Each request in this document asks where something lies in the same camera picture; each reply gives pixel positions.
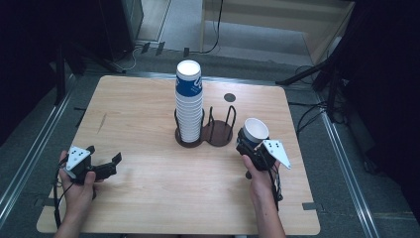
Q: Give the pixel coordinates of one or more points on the black tape strip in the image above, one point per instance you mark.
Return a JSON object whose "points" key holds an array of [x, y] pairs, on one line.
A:
{"points": [[312, 206], [44, 202]]}

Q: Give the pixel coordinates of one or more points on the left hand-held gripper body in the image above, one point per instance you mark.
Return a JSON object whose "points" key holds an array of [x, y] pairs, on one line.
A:
{"points": [[77, 157]]}

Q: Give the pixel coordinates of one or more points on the black stand with angled legs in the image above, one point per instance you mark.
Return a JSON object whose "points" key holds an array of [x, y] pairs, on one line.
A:
{"points": [[327, 72], [66, 62]]}

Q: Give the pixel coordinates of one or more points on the dark brown double cup holder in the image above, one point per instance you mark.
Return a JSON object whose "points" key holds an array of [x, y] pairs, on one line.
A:
{"points": [[219, 134]]}

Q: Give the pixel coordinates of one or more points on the blue white paper cup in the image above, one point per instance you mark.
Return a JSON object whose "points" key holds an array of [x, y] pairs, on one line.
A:
{"points": [[256, 130]]}

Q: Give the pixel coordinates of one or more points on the person's right hand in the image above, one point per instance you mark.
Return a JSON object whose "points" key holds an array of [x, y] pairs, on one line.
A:
{"points": [[262, 185]]}

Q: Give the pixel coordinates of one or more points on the metal floor rail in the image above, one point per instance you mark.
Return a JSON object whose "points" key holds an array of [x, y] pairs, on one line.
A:
{"points": [[346, 172], [33, 158]]}

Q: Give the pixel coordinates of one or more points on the person's left hand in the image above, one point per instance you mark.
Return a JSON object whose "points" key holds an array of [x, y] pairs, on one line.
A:
{"points": [[77, 196]]}

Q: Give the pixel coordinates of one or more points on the black cabinet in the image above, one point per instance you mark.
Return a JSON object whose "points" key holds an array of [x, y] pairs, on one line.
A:
{"points": [[122, 26]]}

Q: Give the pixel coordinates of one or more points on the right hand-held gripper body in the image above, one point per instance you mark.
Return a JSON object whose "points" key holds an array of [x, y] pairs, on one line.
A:
{"points": [[277, 150]]}

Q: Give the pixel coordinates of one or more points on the stack of white paper cups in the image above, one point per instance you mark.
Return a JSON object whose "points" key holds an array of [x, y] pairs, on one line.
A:
{"points": [[188, 119]]}

